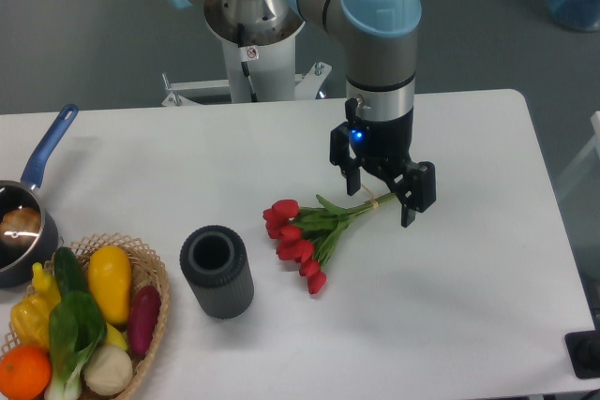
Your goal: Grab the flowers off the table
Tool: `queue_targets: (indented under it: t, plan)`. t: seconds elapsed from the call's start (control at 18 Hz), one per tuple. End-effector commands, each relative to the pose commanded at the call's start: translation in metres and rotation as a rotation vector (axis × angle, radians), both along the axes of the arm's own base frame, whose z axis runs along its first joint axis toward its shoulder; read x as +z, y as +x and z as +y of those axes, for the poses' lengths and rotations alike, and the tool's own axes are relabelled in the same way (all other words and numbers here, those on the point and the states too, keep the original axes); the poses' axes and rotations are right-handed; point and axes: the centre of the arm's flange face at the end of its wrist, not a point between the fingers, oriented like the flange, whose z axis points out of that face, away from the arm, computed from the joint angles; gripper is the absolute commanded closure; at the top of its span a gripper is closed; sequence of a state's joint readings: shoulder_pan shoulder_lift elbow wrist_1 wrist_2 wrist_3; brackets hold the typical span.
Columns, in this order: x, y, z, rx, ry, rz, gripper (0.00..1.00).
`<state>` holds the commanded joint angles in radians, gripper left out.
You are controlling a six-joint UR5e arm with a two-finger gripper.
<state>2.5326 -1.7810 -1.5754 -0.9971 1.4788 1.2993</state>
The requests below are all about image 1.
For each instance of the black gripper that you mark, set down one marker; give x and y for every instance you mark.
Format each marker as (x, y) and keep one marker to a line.
(382, 149)

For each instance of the red tulip bouquet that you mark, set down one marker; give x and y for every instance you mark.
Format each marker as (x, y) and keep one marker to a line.
(309, 236)

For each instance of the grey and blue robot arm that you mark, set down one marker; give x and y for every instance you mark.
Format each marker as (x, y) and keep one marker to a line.
(379, 40)

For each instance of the dark grey ribbed vase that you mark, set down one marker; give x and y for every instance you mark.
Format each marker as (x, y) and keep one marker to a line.
(214, 261)

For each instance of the white chair edge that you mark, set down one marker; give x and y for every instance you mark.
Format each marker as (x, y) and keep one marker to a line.
(595, 120)

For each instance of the woven wicker basket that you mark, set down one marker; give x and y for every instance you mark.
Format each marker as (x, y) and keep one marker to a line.
(147, 269)

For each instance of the black device at edge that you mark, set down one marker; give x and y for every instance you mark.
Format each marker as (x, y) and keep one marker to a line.
(583, 350)

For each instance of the purple eggplant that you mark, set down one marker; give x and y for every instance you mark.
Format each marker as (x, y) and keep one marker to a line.
(142, 320)

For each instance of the yellow squash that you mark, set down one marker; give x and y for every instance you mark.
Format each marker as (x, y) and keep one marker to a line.
(109, 281)

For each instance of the green cucumber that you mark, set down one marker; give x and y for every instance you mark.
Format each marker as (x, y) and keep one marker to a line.
(68, 272)

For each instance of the beige garlic bulb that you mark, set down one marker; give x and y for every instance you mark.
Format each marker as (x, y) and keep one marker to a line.
(109, 371)

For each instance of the green bok choy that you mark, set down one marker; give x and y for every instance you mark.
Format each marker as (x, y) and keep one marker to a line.
(76, 328)

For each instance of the brown bread roll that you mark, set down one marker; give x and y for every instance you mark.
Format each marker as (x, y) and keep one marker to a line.
(20, 227)

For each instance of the yellow bell pepper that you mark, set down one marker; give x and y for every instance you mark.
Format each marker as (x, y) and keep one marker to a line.
(30, 321)

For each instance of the orange fruit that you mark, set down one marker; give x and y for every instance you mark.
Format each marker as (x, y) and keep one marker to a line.
(25, 372)

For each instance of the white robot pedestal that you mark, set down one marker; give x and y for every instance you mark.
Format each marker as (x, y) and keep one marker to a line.
(255, 73)

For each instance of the blue handled saucepan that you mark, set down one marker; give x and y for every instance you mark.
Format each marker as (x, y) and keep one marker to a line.
(16, 263)

